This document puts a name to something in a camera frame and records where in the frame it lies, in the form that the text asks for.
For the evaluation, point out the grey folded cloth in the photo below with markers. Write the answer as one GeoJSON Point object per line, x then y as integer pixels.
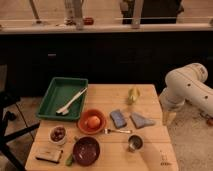
{"type": "Point", "coordinates": [140, 122]}

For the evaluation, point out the yellow translucent gripper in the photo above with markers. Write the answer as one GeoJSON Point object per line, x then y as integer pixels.
{"type": "Point", "coordinates": [168, 117]}

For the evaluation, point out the blue sponge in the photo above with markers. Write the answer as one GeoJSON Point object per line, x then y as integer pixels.
{"type": "Point", "coordinates": [118, 119]}

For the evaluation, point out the yellow banana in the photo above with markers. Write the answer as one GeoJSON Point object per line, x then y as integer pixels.
{"type": "Point", "coordinates": [133, 95]}

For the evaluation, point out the wooden block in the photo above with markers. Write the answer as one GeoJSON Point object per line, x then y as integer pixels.
{"type": "Point", "coordinates": [48, 154]}

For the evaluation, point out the orange plate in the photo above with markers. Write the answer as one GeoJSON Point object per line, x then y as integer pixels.
{"type": "Point", "coordinates": [82, 123]}

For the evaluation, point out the red object on counter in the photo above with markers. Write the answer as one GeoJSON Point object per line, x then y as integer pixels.
{"type": "Point", "coordinates": [88, 21]}

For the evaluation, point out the white bowl with grapes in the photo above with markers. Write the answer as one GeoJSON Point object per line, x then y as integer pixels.
{"type": "Point", "coordinates": [57, 135]}

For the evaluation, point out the metal fork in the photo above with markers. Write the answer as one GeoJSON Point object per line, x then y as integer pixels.
{"type": "Point", "coordinates": [107, 131]}

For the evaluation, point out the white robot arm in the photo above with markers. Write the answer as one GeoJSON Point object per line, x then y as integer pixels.
{"type": "Point", "coordinates": [186, 83]}

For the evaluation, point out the dark red bowl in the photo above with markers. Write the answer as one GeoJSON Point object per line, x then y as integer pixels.
{"type": "Point", "coordinates": [86, 151]}

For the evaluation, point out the green plastic tray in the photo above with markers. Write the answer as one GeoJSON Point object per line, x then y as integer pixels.
{"type": "Point", "coordinates": [58, 94]}

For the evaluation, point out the person in dark clothes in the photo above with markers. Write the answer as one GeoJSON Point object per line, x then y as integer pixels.
{"type": "Point", "coordinates": [153, 11]}

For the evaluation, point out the orange fruit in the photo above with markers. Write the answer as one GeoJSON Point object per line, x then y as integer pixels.
{"type": "Point", "coordinates": [93, 122]}

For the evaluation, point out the green vegetable piece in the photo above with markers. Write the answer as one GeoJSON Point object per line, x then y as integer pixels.
{"type": "Point", "coordinates": [69, 161]}

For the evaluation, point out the metal cup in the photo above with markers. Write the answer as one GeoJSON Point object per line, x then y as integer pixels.
{"type": "Point", "coordinates": [135, 143]}

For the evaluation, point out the white plastic tongs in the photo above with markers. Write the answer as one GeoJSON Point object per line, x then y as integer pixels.
{"type": "Point", "coordinates": [65, 109]}

